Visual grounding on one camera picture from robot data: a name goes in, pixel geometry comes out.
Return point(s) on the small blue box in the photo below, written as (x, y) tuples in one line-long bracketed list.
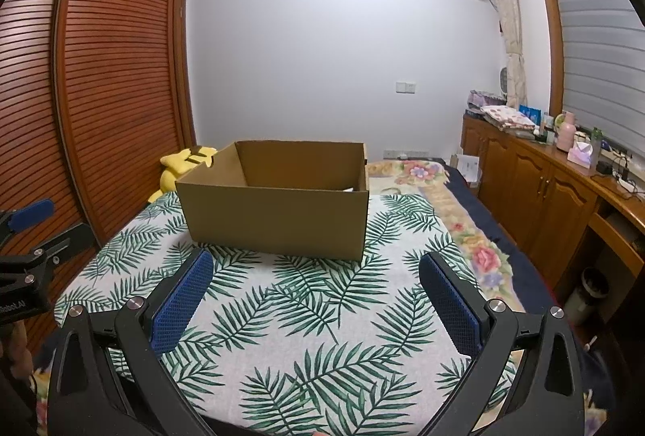
[(530, 116)]

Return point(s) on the white power strip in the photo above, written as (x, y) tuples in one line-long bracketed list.
[(626, 184)]

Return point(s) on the grey trash bin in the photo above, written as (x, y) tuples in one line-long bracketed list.
[(587, 297)]

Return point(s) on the white wall switch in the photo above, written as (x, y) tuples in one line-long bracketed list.
[(405, 87)]

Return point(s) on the purple fabric bag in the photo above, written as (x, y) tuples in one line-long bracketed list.
[(484, 99)]

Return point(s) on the white paper bag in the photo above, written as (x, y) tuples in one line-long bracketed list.
[(466, 169)]

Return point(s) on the grey window blind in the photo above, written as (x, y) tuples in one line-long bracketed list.
[(594, 37)]

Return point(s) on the small white fan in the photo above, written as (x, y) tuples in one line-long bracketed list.
[(504, 83)]

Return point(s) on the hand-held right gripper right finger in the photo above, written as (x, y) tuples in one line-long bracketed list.
[(451, 310)]

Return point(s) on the pink tissue box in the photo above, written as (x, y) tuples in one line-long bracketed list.
[(581, 156)]

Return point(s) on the wooden louvered wardrobe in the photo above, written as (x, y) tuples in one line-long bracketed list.
[(111, 88)]

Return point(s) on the yellow plush toy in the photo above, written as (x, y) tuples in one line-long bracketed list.
[(176, 163)]

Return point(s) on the folded floral cloth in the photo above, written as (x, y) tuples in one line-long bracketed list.
[(506, 117)]

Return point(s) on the green capped bottle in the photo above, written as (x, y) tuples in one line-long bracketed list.
[(596, 146)]

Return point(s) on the cream curtain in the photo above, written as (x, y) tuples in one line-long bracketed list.
[(506, 12)]

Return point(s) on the person's left hand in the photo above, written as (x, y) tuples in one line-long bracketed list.
[(17, 350)]

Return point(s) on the pink thermos bottle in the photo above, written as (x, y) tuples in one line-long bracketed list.
[(565, 131)]

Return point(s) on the cardboard box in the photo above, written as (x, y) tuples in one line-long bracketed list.
[(277, 224)]

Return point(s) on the wooden window frame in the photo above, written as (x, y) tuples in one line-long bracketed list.
[(549, 37)]

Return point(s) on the wooden cabinet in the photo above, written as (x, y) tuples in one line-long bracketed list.
[(529, 194)]

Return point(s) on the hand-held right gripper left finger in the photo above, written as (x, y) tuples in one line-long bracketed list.
[(181, 305)]

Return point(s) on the navy bedsheet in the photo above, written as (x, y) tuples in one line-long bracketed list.
[(504, 224)]

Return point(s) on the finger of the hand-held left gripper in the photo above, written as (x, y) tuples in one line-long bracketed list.
[(68, 244), (30, 214)]

